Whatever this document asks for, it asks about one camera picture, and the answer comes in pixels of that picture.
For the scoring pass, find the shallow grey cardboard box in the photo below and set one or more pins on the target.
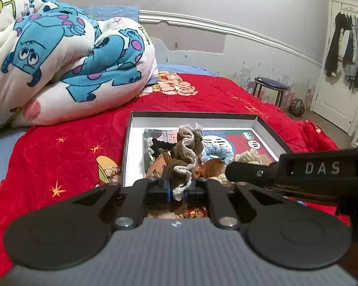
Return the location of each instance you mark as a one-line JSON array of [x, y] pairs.
[[128, 155]]

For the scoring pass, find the light blue crochet scrunchie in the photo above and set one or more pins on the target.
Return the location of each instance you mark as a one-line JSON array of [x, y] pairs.
[[216, 152]]

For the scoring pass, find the white door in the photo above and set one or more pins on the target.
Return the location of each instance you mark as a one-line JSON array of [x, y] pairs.
[[328, 95]]

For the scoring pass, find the blue padded stool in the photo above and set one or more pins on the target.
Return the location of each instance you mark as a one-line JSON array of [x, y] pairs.
[[271, 84]]

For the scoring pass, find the red embroidered bedspread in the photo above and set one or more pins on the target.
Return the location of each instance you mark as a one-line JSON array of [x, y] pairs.
[[62, 161]]

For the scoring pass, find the dark hanging clothes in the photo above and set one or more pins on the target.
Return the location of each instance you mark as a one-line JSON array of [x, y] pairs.
[[343, 50]]

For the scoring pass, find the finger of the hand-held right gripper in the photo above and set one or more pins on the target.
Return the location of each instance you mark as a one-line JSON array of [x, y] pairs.
[[244, 171]]

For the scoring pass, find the cartoon monster printed quilt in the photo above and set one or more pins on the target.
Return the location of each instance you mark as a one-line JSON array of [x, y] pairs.
[[62, 65]]

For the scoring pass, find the cream crochet scrunchie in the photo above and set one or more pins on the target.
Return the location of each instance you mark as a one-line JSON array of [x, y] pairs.
[[219, 181], [250, 156]]

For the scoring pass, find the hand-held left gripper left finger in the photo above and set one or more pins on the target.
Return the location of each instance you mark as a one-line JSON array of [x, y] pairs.
[[167, 192]]

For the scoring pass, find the black crochet scrunchie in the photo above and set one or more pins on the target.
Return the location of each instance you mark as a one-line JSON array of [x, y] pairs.
[[158, 146]]

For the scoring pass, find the brown crochet scrunchie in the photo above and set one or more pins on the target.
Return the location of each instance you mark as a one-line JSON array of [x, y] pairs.
[[182, 155]]

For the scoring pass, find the colourful picture book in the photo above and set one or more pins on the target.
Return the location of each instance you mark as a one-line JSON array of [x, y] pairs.
[[235, 140]]

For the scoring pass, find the brown patterned ball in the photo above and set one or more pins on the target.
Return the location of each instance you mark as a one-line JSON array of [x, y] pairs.
[[297, 107]]

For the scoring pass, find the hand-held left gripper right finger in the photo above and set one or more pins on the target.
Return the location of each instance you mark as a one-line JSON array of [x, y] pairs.
[[188, 193]]

